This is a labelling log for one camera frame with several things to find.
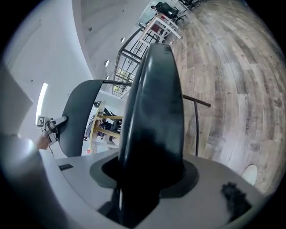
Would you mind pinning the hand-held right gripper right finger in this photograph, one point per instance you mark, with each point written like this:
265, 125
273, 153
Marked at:
207, 201

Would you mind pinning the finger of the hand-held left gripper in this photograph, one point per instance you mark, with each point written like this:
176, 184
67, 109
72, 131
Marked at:
60, 120

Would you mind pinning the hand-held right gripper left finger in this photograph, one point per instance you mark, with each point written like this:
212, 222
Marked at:
76, 174

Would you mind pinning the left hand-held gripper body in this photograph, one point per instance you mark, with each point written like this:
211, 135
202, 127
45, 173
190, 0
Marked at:
48, 126

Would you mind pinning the black folding chair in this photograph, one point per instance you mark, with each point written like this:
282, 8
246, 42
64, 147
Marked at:
154, 100

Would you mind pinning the person's left forearm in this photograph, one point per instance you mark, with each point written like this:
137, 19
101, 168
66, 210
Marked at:
42, 142

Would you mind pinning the red chair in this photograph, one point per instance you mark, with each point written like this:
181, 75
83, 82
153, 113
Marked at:
156, 28

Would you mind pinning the dark green office chair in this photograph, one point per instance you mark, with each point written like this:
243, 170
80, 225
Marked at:
167, 9

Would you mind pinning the black office chair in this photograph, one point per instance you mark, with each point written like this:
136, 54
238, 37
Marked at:
190, 3

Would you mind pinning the long ceiling light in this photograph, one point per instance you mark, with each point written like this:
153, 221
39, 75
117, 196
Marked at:
42, 103

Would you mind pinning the round wooden table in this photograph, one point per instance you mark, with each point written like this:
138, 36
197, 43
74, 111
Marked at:
100, 125

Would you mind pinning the person's white shoe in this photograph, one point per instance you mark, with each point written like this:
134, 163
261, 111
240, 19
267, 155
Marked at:
250, 174

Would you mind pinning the white table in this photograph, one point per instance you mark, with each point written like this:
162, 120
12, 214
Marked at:
161, 26

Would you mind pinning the black metal railing frame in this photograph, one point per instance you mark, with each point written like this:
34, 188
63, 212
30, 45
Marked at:
131, 56

